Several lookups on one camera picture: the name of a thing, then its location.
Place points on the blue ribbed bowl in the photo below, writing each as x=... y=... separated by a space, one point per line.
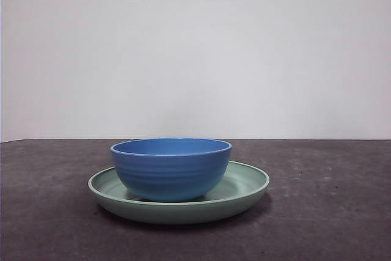
x=168 y=175

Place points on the pale green round plate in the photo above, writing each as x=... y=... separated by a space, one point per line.
x=183 y=213

